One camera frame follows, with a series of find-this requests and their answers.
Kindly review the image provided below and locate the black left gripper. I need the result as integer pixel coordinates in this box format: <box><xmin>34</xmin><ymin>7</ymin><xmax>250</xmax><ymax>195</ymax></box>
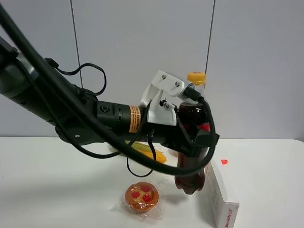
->
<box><xmin>161</xmin><ymin>106</ymin><xmax>219</xmax><ymax>156</ymax></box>

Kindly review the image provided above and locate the cola bottle red label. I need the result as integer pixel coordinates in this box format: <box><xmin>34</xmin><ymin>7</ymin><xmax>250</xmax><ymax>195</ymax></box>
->
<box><xmin>174</xmin><ymin>71</ymin><xmax>212</xmax><ymax>196</ymax></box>

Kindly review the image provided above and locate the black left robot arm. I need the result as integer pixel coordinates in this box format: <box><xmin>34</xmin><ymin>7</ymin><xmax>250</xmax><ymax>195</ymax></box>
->
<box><xmin>0</xmin><ymin>40</ymin><xmax>212</xmax><ymax>157</ymax></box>

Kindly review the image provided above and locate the corn cob with husk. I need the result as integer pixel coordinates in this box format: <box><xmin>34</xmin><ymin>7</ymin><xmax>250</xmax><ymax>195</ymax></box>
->
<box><xmin>131</xmin><ymin>142</ymin><xmax>167</xmax><ymax>163</ymax></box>

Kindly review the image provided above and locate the white cardboard box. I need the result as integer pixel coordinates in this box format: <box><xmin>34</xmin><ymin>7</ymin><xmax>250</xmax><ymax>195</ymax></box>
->
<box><xmin>204</xmin><ymin>159</ymin><xmax>239</xmax><ymax>228</ymax></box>

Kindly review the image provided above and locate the wrapped fruit tart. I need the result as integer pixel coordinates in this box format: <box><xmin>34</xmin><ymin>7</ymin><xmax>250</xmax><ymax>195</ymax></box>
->
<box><xmin>110</xmin><ymin>178</ymin><xmax>169</xmax><ymax>220</ymax></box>

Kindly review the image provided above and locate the orange handled peeler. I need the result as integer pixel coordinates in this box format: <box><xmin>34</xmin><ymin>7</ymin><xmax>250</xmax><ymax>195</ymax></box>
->
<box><xmin>221</xmin><ymin>159</ymin><xmax>228</xmax><ymax>165</ymax></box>

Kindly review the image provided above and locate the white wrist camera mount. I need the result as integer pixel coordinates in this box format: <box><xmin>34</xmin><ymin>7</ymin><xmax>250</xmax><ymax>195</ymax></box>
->
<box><xmin>141</xmin><ymin>71</ymin><xmax>188</xmax><ymax>126</ymax></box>

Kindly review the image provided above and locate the thick black cable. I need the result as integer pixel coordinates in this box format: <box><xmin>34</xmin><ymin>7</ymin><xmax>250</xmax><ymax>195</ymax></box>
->
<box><xmin>0</xmin><ymin>4</ymin><xmax>217</xmax><ymax>177</ymax></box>

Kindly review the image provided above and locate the thin black cable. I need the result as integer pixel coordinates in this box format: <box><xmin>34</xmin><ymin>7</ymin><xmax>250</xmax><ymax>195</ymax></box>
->
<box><xmin>45</xmin><ymin>58</ymin><xmax>156</xmax><ymax>178</ymax></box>

